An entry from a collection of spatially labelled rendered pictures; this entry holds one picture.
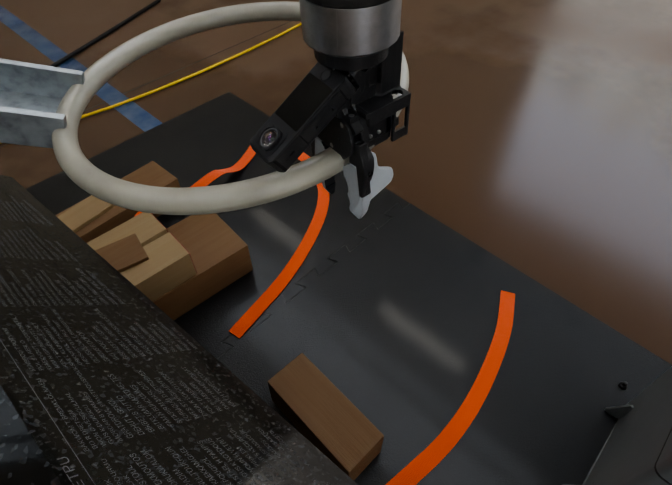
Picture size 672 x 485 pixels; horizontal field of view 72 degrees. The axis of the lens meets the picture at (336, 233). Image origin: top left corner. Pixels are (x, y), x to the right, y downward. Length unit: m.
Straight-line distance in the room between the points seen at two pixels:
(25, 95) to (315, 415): 0.89
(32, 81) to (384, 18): 0.54
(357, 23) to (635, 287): 1.57
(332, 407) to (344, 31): 0.97
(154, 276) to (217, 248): 0.24
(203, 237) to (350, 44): 1.21
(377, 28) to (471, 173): 1.64
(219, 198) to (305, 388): 0.82
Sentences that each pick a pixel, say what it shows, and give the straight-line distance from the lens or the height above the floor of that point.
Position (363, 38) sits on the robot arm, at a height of 1.10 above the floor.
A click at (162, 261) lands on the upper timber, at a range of 1.40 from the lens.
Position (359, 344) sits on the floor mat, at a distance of 1.44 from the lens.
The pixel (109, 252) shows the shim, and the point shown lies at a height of 0.26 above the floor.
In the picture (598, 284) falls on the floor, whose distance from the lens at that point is 1.80.
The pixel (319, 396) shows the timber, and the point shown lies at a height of 0.13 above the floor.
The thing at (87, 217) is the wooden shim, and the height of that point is 0.14.
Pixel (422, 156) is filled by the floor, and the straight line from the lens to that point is 2.08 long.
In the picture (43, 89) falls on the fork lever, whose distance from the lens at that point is 0.82.
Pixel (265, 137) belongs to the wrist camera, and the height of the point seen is 1.00.
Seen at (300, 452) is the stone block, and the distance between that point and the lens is 0.68.
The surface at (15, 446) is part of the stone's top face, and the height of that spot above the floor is 0.82.
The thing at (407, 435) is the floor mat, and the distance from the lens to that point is 1.34.
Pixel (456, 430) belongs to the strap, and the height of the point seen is 0.02.
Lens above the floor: 1.28
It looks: 48 degrees down
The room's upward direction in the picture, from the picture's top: straight up
